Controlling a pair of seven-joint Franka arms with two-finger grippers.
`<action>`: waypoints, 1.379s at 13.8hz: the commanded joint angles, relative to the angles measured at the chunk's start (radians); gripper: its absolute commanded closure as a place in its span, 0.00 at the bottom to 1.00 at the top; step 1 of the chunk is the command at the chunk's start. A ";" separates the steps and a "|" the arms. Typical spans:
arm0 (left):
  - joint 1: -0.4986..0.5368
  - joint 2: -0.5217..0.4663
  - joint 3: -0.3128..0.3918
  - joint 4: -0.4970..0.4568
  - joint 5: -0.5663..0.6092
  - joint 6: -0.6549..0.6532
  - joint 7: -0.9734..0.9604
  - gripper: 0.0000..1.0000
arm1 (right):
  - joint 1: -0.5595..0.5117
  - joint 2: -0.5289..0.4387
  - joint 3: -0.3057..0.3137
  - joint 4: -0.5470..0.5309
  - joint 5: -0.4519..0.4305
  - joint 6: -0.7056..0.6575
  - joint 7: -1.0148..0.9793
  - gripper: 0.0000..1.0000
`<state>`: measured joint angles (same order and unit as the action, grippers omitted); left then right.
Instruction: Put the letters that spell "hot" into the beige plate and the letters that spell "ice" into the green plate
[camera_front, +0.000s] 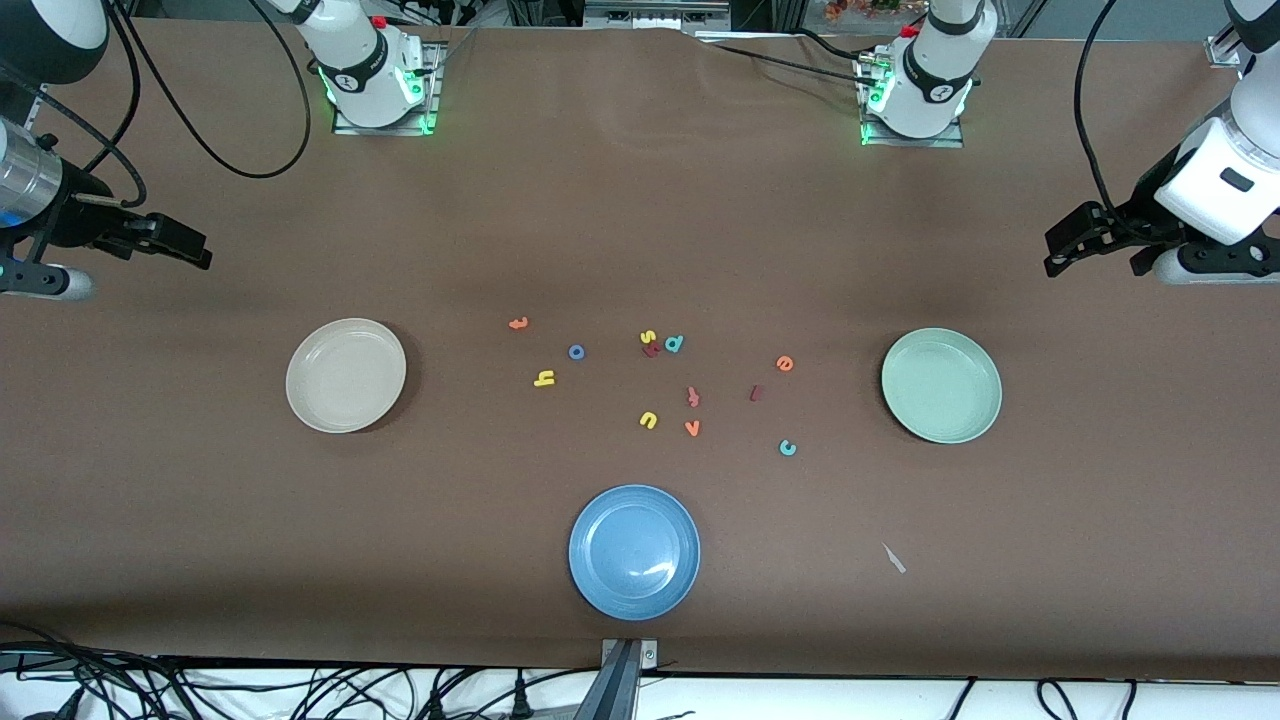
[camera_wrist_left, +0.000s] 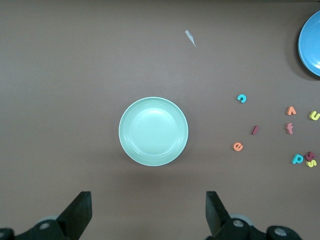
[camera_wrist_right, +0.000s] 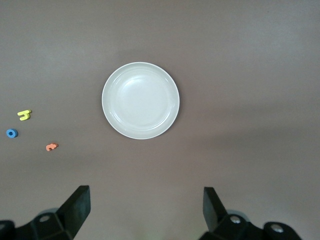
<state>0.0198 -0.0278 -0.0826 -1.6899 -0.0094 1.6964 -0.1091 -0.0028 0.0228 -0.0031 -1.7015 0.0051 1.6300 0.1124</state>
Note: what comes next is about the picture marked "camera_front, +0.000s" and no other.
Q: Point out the brown table cover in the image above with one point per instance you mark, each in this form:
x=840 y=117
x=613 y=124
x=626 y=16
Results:
x=640 y=250

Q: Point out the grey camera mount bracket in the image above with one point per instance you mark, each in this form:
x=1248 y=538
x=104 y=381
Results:
x=622 y=675

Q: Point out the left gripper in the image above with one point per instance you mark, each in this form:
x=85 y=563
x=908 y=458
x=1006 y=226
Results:
x=1143 y=210

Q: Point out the beige plate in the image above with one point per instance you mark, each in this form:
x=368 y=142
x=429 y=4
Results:
x=346 y=375

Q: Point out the aluminium table rail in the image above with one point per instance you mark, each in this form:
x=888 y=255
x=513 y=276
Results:
x=1225 y=50
x=38 y=100

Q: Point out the aluminium frame bar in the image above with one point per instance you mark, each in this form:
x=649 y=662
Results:
x=650 y=15

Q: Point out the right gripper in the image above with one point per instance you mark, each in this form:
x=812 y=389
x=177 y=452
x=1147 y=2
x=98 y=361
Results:
x=72 y=222

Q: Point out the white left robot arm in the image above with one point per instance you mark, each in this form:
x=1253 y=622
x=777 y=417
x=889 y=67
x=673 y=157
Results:
x=935 y=80

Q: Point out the green plate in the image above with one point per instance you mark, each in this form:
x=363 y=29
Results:
x=941 y=385

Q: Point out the orange flowers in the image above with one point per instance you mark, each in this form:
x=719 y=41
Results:
x=860 y=8

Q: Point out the white paper scrap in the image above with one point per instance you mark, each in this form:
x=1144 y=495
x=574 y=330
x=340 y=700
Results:
x=894 y=559

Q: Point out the blue plate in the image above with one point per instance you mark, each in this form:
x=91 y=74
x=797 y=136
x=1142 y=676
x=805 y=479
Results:
x=634 y=552

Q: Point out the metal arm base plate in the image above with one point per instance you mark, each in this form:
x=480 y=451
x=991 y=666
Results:
x=910 y=143
x=385 y=130

